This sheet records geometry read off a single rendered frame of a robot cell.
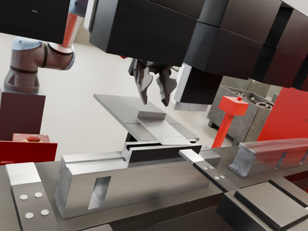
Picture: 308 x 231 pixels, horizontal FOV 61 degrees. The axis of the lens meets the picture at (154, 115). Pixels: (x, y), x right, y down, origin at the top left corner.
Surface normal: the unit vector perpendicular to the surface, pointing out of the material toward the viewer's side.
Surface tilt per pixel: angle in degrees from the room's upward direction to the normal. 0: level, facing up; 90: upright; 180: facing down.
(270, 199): 0
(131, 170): 90
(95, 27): 90
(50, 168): 0
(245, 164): 90
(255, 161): 90
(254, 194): 0
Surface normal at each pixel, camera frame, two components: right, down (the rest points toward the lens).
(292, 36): 0.55, 0.44
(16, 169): 0.29, -0.90
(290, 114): -0.78, -0.02
